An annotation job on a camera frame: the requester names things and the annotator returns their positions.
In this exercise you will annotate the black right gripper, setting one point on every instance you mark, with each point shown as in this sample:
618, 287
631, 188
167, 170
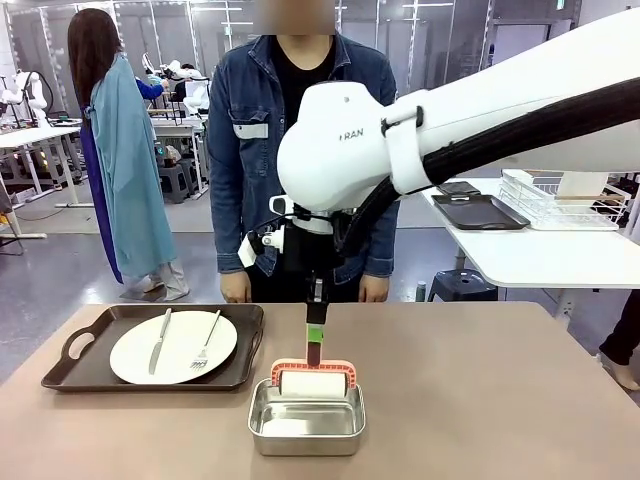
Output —
305, 247

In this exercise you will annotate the dark brown serving tray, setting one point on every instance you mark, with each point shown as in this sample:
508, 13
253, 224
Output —
245, 320
480, 212

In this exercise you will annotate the coral lint roller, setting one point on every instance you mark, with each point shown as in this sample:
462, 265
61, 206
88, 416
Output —
312, 385

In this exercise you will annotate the silver fork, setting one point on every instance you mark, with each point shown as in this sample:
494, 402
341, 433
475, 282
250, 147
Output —
207, 340

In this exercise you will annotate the silver table knife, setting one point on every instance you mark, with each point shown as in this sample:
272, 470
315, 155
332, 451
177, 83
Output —
159, 342

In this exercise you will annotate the person's right forearm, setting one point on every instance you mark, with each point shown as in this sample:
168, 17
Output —
227, 235

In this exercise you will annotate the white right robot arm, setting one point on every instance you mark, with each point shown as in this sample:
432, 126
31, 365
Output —
340, 150

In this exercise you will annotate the person's left forearm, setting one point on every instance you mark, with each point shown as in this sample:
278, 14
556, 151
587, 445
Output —
384, 250

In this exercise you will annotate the person's left hand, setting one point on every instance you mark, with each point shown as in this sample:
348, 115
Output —
375, 290

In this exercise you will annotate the person's right hand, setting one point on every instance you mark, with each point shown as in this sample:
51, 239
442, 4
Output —
236, 289

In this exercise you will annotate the small dark bottle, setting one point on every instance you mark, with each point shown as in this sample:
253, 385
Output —
421, 292

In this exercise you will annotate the rectangular steel container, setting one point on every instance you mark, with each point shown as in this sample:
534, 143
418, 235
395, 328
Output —
305, 425

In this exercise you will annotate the black plastic stool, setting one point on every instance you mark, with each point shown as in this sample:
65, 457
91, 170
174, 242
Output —
462, 286

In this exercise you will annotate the person in denim jacket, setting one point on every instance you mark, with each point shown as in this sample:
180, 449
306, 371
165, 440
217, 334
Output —
245, 165

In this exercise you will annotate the grey plastic stool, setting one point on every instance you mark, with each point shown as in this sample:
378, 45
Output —
175, 180

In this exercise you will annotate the white background desk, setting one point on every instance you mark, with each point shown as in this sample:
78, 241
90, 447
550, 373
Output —
175, 127

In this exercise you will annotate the white side table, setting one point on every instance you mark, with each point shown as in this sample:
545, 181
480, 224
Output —
550, 255

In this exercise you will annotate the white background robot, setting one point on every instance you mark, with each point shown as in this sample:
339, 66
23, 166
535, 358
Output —
35, 92
192, 95

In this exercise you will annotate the long-haired woman in blue gown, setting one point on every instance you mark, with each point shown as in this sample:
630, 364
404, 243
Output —
125, 150

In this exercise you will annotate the person in black trousers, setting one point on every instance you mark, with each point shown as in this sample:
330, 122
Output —
622, 340

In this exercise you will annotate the white background table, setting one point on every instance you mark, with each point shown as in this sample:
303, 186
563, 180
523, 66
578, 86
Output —
30, 136

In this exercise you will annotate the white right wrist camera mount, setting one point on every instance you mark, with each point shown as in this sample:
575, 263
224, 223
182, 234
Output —
246, 252

